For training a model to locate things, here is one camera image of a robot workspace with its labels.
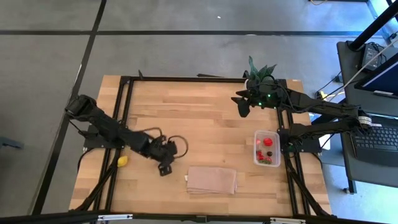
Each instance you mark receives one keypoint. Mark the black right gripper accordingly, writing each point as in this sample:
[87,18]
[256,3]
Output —
[264,96]

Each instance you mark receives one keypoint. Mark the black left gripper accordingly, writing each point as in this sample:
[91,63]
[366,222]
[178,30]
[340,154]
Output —
[161,151]

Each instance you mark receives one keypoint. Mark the yellow lemon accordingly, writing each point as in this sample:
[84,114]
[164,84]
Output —
[122,161]

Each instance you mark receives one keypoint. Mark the red tomato with green top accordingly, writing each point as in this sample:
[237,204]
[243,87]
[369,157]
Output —
[268,142]

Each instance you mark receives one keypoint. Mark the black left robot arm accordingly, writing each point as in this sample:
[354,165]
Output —
[109,127]

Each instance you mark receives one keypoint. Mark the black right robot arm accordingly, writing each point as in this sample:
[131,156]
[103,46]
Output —
[326,107]

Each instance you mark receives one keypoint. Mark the clear plastic tupperware container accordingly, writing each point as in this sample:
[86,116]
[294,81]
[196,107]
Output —
[276,149]

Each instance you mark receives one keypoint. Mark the snake plant in white pot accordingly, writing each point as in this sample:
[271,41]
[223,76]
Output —
[255,70]

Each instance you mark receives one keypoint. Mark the folded beige cloth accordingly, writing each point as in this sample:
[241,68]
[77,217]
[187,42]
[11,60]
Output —
[211,180]

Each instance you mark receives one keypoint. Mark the yellow plug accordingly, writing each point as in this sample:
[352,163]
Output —
[322,93]

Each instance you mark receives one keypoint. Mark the dark grey cart shelf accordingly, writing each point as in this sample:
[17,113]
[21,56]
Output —
[351,96]
[367,174]

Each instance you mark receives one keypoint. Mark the black power adapter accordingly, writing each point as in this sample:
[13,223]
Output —
[370,54]

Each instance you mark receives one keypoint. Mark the black computer monitor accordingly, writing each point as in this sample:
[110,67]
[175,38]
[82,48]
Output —
[381,79]

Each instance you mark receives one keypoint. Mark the black laptop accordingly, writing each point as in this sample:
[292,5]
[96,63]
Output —
[379,146]

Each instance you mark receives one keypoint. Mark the grey furniture foot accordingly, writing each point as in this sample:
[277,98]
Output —
[9,143]

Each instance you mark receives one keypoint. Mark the silver beam bracket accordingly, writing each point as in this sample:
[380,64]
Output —
[115,216]
[287,220]

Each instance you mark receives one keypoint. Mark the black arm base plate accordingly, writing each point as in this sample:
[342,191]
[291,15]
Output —
[93,143]
[311,146]

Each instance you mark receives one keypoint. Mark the black frame crossbeam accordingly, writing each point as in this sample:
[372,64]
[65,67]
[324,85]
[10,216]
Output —
[46,218]

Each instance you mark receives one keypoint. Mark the black diagonal frame pole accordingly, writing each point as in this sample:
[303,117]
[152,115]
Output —
[373,26]

